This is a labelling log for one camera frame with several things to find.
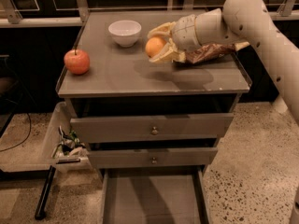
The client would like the small orange fruit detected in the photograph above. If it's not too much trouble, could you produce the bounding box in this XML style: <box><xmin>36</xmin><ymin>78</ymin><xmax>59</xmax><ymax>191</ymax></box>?
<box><xmin>145</xmin><ymin>36</ymin><xmax>166</xmax><ymax>58</ymax></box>

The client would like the grey middle drawer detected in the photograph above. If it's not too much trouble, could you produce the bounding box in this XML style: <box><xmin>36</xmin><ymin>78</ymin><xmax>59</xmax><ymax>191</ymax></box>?
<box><xmin>88</xmin><ymin>147</ymin><xmax>218</xmax><ymax>169</ymax></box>

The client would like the grey open bottom drawer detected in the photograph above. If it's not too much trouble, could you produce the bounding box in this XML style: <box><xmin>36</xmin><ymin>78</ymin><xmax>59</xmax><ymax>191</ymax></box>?
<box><xmin>99</xmin><ymin>167</ymin><xmax>212</xmax><ymax>224</ymax></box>

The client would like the black metal leg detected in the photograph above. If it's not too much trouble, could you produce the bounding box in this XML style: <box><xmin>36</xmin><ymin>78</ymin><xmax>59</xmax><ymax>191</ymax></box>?
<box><xmin>35</xmin><ymin>166</ymin><xmax>56</xmax><ymax>220</ymax></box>

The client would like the brown chip bag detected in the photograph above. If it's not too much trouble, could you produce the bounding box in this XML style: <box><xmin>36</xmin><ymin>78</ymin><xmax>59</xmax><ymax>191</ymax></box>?
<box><xmin>185</xmin><ymin>42</ymin><xmax>249</xmax><ymax>64</ymax></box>

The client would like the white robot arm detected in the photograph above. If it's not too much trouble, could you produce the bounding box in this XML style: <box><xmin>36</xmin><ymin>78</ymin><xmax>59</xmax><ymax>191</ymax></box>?
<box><xmin>148</xmin><ymin>0</ymin><xmax>299</xmax><ymax>224</ymax></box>

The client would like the grey top drawer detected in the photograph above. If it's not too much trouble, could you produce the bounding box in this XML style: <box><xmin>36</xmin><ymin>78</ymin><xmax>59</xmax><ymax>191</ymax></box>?
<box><xmin>70</xmin><ymin>113</ymin><xmax>233</xmax><ymax>143</ymax></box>

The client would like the grey drawer cabinet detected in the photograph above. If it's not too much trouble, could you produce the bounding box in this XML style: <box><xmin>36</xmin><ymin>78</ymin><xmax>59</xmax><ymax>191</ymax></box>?
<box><xmin>55</xmin><ymin>10</ymin><xmax>252</xmax><ymax>175</ymax></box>

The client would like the red apple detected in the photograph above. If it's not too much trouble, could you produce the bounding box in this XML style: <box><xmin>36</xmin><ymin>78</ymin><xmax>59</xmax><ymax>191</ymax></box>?
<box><xmin>64</xmin><ymin>49</ymin><xmax>90</xmax><ymax>75</ymax></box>

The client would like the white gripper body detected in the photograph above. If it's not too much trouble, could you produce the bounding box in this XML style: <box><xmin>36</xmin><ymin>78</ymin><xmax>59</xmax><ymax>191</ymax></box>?
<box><xmin>171</xmin><ymin>14</ymin><xmax>201</xmax><ymax>51</ymax></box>

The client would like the metal railing frame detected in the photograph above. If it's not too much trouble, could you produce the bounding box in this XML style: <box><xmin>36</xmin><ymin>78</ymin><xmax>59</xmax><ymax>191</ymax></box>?
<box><xmin>0</xmin><ymin>0</ymin><xmax>299</xmax><ymax>29</ymax></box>

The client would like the white ceramic bowl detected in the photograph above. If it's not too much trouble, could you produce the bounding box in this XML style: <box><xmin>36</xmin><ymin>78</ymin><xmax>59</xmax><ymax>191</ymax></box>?
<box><xmin>108</xmin><ymin>20</ymin><xmax>141</xmax><ymax>48</ymax></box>

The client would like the black cable on floor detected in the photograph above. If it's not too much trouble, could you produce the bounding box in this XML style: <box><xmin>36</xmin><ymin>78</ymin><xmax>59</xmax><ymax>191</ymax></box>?
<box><xmin>0</xmin><ymin>112</ymin><xmax>32</xmax><ymax>153</ymax></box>

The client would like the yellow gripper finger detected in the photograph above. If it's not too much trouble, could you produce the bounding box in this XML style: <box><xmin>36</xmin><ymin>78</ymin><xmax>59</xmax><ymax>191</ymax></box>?
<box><xmin>149</xmin><ymin>42</ymin><xmax>186</xmax><ymax>63</ymax></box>
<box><xmin>147</xmin><ymin>21</ymin><xmax>176</xmax><ymax>38</ymax></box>

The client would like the clear plastic trash bin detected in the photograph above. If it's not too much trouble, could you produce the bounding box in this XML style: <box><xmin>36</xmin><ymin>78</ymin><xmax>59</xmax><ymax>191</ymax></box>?
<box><xmin>41</xmin><ymin>102</ymin><xmax>91</xmax><ymax>173</ymax></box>

